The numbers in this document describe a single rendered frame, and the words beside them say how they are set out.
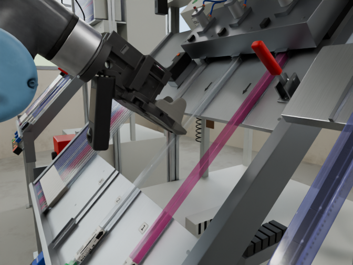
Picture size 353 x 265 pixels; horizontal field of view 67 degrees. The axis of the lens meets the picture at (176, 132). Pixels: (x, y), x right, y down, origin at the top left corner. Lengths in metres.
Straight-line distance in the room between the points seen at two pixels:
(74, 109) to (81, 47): 4.01
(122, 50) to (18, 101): 0.23
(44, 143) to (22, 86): 4.08
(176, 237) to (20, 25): 0.33
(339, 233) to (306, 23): 0.63
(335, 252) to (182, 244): 0.53
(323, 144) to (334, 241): 2.81
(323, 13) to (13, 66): 0.43
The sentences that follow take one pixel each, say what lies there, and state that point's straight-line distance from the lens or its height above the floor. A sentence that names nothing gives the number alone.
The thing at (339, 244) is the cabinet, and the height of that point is 0.62.
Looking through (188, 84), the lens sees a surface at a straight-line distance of 0.64.
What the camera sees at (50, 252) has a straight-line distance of 0.59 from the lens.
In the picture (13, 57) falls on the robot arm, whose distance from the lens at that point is 0.23.
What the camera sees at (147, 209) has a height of 0.84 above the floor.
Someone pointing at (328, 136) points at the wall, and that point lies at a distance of 3.60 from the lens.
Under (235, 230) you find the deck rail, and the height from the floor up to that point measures 0.87.
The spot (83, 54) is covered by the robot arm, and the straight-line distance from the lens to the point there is 0.39.
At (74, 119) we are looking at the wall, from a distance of 4.41.
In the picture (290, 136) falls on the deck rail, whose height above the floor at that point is 0.97.
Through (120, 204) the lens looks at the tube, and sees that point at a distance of 0.49.
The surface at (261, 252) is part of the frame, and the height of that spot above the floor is 0.65.
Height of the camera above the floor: 1.05
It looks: 12 degrees down
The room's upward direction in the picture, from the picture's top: straight up
